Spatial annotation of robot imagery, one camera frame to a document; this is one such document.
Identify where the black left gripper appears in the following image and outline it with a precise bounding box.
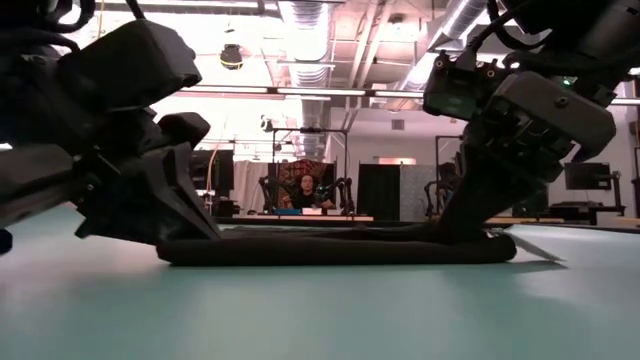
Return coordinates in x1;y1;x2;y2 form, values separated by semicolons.
0;49;222;246

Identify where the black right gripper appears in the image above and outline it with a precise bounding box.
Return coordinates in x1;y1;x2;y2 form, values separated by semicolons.
434;47;631;244

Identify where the black towel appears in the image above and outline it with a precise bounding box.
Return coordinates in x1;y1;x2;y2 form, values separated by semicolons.
156;223;566;267

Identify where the large black monitor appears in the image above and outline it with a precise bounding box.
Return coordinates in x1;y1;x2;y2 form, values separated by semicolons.
192;149;235;201

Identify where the grey partition panel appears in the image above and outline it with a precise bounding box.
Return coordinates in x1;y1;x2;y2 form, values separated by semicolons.
399;164;437;221

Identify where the small black monitor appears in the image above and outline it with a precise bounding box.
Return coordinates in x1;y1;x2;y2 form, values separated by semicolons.
564;160;612;191

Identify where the black desk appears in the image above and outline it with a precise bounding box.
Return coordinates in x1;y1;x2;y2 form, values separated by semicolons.
549;201;627;226

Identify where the white curtain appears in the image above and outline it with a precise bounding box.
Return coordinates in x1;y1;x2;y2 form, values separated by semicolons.
233;159;271;201

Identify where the black partition panel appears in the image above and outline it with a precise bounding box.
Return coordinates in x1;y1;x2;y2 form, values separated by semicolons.
357;163;401;221

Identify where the ceiling light strip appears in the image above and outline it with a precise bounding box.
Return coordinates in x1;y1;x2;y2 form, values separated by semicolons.
276;87;368;97
199;85;270;94

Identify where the person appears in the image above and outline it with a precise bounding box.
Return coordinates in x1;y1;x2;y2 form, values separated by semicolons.
284;172;337;210

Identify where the long wooden table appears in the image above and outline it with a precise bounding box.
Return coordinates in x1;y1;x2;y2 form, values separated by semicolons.
247;214;375;223

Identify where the green table mat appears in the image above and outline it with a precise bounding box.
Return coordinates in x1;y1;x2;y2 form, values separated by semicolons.
0;202;640;360

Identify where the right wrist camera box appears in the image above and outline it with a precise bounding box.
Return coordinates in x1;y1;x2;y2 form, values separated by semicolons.
423;49;501;121

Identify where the red patterned wall hanging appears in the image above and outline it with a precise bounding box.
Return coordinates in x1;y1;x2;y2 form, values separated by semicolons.
277;159;329;209

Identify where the black hanging dome camera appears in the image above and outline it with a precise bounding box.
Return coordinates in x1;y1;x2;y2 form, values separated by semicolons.
219;43;245;71

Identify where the black camera gantry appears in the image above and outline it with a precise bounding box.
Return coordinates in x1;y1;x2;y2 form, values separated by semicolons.
272;126;350;211

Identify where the silver ventilation duct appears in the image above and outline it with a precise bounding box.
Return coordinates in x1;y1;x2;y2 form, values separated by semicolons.
277;0;332;159

